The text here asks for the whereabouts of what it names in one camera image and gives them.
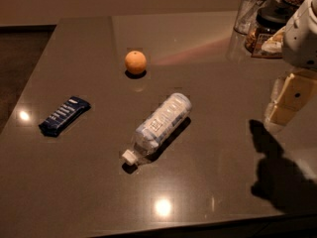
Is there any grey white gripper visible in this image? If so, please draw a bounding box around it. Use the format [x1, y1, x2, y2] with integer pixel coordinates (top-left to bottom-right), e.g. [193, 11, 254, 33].
[264, 0, 317, 134]

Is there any blue labelled plastic water bottle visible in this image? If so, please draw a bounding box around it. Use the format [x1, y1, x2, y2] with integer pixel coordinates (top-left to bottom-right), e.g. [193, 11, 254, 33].
[122, 93, 192, 166]

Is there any black lidded glass jar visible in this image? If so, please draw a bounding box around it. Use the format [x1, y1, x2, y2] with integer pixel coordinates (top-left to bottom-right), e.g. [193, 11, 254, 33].
[245, 4, 292, 59]

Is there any clear empty glass cup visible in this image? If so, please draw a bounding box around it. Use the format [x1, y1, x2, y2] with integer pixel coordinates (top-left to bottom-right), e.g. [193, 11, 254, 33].
[234, 0, 270, 35]

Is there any orange fruit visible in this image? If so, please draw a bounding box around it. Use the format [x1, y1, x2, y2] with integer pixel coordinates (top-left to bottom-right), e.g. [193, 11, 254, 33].
[125, 51, 147, 75]

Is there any dark blue snack bar wrapper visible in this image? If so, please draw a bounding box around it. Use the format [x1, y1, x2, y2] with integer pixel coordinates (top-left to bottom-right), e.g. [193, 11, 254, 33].
[39, 96, 91, 137]

